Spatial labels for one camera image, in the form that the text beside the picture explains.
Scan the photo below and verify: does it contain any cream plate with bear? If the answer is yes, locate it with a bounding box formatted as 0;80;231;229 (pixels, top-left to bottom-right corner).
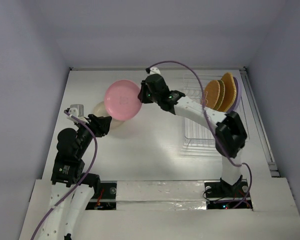
92;101;124;130

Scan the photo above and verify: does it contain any pink round plate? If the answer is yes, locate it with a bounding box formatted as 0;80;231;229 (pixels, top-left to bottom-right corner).
104;79;142;121

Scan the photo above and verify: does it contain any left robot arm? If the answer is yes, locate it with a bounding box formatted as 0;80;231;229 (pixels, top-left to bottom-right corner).
31;110;112;240

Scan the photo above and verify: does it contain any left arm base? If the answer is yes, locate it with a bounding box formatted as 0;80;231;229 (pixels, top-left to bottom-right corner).
85;181;117;211

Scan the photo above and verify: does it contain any white foil covered board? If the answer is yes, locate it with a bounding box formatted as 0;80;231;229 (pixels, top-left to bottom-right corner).
115;180;207;211

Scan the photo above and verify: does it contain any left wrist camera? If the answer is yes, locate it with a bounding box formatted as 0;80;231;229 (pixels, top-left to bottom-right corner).
64;104;88;124

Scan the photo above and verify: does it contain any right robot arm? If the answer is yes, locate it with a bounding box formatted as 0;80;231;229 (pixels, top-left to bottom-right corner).
138;73;248;196

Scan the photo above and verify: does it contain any round woven orange plate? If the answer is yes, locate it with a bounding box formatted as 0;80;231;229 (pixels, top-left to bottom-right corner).
204;80;221;109

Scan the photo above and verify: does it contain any square woven orange tray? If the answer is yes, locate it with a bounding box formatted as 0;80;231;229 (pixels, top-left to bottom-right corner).
218;72;237;113

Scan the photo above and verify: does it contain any white wire dish rack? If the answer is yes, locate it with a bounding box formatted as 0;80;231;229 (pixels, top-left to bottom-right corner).
181;73;261;150

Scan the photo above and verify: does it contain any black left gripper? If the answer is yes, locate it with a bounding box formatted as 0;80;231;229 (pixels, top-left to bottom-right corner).
75;112;112;156

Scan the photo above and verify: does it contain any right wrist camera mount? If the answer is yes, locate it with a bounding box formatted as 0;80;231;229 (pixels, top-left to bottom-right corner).
145;66;161;75

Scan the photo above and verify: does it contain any green rimmed woven plate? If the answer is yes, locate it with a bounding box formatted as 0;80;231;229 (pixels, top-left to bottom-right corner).
213;79;226;111

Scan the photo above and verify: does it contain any purple plate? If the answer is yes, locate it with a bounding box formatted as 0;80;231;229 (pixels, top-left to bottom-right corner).
227;76;242;113

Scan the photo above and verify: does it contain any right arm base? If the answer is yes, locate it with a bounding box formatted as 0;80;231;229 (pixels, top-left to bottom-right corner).
202;180;253;210

